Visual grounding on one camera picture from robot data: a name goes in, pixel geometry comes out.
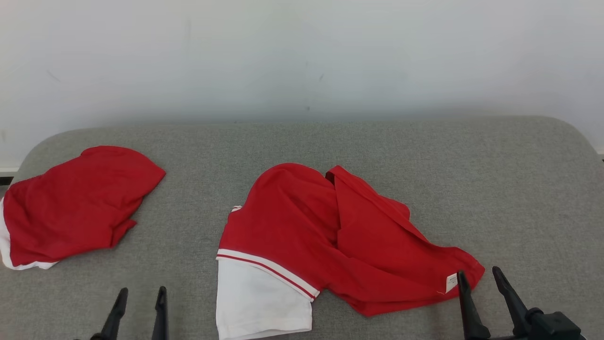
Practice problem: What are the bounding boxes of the red basketball jersey white sleeves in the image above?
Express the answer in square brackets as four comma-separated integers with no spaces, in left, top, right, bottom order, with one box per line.
[216,163,486,340]

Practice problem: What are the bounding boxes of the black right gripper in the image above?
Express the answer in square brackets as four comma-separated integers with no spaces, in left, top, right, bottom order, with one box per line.
[456,266,534,340]

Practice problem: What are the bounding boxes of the red shorts white band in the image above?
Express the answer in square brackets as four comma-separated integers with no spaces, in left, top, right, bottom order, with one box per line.
[0,145,167,271]

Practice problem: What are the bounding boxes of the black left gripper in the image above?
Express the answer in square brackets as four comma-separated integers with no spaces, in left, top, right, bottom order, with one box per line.
[75,286,169,340]

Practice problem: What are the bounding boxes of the grey fabric sofa seat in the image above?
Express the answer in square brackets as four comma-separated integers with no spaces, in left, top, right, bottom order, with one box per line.
[0,116,604,340]

